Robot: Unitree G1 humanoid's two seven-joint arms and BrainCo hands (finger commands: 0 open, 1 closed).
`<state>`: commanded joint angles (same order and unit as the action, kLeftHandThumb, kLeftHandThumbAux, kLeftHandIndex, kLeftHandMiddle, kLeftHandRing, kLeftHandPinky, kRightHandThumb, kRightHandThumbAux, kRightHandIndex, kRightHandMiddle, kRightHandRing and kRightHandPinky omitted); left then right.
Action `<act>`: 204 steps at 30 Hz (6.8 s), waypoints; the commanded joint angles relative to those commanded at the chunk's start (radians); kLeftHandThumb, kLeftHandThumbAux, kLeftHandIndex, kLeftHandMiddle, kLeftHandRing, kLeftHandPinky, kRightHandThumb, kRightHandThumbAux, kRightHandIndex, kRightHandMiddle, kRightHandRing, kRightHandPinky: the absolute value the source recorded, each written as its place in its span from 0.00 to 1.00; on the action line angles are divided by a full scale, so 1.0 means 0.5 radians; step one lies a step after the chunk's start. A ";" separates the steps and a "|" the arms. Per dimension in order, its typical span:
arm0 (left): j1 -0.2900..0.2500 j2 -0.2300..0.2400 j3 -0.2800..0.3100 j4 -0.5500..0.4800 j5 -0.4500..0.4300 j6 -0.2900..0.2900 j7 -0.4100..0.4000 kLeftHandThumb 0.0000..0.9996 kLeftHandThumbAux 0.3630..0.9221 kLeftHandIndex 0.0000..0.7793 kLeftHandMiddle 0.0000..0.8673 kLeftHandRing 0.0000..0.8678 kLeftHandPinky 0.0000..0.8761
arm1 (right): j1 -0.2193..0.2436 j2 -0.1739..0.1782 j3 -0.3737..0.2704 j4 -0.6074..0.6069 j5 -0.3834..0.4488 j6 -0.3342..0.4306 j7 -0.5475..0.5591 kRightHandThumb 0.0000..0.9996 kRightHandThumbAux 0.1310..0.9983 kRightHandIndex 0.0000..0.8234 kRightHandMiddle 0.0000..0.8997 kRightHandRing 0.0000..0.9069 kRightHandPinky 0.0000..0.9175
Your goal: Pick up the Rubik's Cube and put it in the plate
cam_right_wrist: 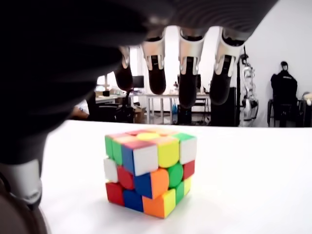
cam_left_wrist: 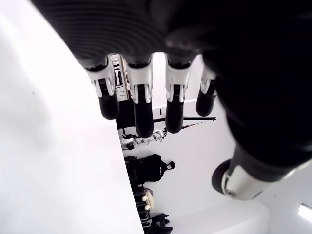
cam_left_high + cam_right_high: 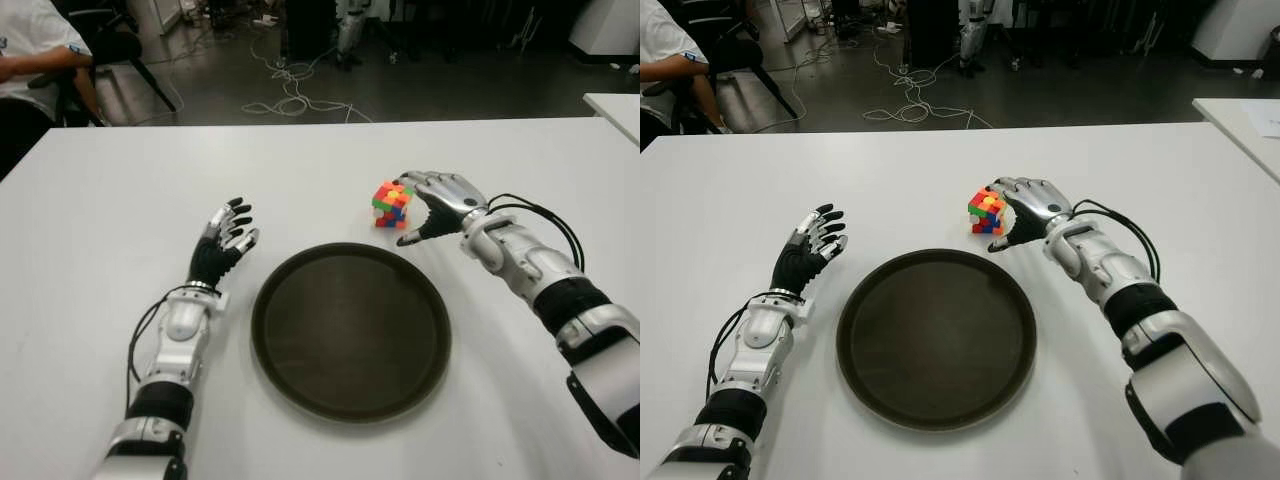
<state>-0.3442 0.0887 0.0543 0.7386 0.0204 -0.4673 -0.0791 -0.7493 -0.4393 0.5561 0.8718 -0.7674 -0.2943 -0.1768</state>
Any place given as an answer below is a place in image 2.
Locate white ceiling light panel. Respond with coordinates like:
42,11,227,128
298,203,312,218

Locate black folded chairs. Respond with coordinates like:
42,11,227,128
145,213,174,234

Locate beige plush toy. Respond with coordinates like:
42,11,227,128
142,187,156,211

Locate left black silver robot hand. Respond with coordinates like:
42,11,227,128
30,0,312,201

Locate black cabinet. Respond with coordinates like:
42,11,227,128
116,98,137,130

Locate white humanoid robot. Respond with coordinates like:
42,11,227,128
121,129,164,151

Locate wire shelf rack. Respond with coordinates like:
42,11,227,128
111,54,130,100

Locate black long pole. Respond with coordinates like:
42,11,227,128
152,116,217,124

